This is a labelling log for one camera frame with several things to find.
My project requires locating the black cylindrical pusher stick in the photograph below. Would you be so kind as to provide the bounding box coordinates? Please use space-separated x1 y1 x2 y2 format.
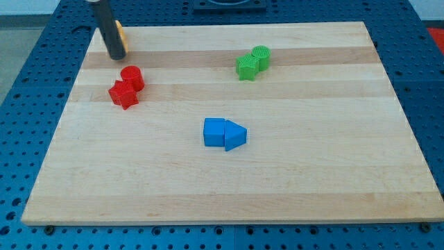
87 0 126 60

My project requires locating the yellow heart block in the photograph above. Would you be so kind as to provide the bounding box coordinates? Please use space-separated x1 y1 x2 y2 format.
115 20 128 53

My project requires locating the red cylinder block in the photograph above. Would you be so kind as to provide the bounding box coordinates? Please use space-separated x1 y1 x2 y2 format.
120 65 145 92

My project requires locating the red star block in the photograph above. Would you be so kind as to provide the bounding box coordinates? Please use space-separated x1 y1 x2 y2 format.
108 80 139 110

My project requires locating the green star block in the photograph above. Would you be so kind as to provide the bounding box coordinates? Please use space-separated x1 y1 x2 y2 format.
236 53 259 81

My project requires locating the blue cube block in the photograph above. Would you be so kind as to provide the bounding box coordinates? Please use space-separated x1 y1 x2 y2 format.
203 117 225 147

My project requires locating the green cylinder block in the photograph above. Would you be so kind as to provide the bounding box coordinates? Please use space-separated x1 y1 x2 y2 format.
251 45 271 72

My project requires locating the blue triangle block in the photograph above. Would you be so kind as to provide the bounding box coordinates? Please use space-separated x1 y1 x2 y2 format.
225 119 248 151

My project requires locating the wooden board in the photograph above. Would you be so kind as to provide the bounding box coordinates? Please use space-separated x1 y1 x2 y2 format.
22 22 443 226

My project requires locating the red object at right edge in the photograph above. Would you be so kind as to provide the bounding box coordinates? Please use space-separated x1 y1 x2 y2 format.
427 28 444 53

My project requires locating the dark square base plate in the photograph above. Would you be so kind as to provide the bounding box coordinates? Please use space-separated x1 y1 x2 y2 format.
191 0 267 12

